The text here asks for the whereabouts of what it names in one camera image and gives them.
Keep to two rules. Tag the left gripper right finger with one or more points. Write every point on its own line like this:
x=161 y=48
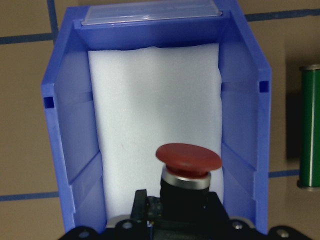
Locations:
x=215 y=209

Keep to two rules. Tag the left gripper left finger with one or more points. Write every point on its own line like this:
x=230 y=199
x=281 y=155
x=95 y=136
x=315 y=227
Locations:
x=139 y=207

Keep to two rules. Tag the red push button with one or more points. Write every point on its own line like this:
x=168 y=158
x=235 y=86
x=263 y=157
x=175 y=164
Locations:
x=184 y=185

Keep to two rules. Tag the white foam pad source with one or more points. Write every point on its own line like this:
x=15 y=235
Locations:
x=146 y=98

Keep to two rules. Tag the blue source bin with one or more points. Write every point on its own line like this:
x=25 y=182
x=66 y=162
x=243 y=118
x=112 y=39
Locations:
x=242 y=181

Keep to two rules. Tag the green conveyor belt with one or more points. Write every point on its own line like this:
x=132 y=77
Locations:
x=303 y=127

